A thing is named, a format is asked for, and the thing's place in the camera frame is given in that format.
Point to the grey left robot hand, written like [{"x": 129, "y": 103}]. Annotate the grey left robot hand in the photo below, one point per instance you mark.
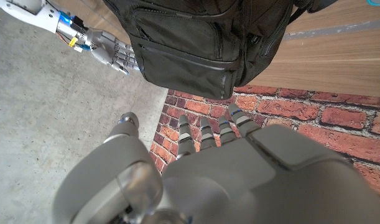
[{"x": 239, "y": 180}]

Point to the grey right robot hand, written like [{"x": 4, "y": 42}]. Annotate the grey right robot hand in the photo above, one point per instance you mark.
[{"x": 112, "y": 51}]

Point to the black backpack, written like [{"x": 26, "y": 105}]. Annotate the black backpack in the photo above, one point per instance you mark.
[{"x": 208, "y": 40}]

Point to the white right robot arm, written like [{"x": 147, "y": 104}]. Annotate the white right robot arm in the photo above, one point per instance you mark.
[{"x": 31, "y": 12}]

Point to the brick print backdrop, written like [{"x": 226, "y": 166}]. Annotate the brick print backdrop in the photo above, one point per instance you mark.
[{"x": 286, "y": 124}]

